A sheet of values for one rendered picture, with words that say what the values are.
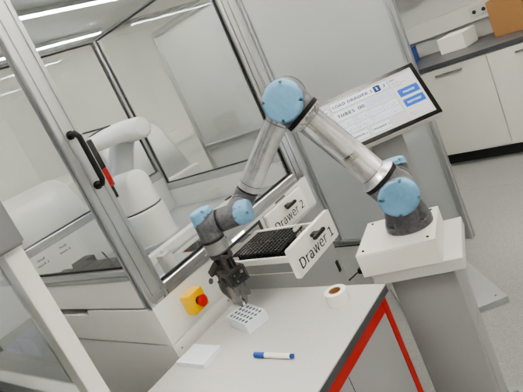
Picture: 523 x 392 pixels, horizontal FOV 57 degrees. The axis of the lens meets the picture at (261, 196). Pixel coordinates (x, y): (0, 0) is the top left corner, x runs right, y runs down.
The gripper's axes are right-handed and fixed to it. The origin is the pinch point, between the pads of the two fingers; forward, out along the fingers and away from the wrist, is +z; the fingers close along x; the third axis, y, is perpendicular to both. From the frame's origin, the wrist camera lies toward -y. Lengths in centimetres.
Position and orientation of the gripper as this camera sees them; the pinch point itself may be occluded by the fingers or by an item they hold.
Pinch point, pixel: (241, 301)
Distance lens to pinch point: 167.8
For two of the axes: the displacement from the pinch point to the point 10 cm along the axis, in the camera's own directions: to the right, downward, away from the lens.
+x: 7.5, -4.7, 4.7
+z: 4.0, 8.8, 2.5
